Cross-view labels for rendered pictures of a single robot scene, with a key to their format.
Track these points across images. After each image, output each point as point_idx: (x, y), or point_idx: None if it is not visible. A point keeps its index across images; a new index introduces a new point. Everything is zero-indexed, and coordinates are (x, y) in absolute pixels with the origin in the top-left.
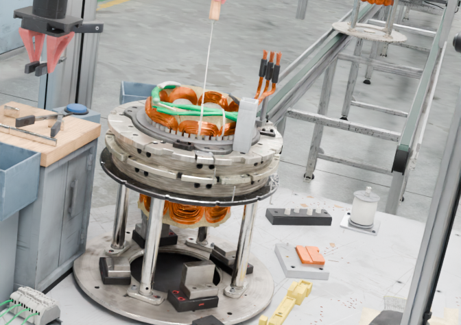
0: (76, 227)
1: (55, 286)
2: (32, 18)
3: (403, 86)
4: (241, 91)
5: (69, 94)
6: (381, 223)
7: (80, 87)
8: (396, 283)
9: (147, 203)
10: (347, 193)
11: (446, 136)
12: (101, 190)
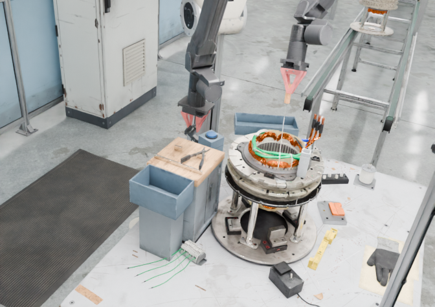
0: (212, 203)
1: (203, 234)
2: (188, 107)
3: (389, 45)
4: None
5: (207, 118)
6: (377, 181)
7: (213, 114)
8: (384, 226)
9: None
10: (355, 118)
11: (412, 78)
12: (223, 122)
